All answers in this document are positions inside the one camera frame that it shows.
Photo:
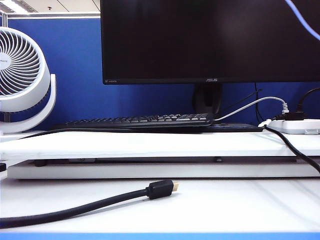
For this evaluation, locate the white desk fan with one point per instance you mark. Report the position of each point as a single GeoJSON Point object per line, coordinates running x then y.
{"type": "Point", "coordinates": [47, 105]}

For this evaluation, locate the white power strip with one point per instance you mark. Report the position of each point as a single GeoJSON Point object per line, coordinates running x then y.
{"type": "Point", "coordinates": [295, 126]}

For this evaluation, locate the blue office partition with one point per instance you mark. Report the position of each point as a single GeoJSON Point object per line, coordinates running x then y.
{"type": "Point", "coordinates": [75, 62]}

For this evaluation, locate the dark grey flat slab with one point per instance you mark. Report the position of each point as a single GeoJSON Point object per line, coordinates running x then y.
{"type": "Point", "coordinates": [150, 159]}

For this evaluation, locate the thick white platform board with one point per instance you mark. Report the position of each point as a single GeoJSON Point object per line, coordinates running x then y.
{"type": "Point", "coordinates": [100, 147]}

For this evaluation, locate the thin white base board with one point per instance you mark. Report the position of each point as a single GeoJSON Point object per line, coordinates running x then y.
{"type": "Point", "coordinates": [150, 171]}

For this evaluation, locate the small black block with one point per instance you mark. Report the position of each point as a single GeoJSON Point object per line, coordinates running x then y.
{"type": "Point", "coordinates": [2, 167]}

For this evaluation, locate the round black power plug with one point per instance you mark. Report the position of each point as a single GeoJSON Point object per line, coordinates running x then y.
{"type": "Point", "coordinates": [300, 105]}

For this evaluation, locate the black ASUS monitor with stand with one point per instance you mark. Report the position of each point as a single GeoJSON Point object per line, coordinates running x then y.
{"type": "Point", "coordinates": [200, 37]}

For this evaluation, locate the black computer keyboard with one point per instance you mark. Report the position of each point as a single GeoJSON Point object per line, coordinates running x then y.
{"type": "Point", "coordinates": [125, 122]}

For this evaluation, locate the angular black power plug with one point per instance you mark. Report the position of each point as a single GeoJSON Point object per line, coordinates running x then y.
{"type": "Point", "coordinates": [292, 116]}

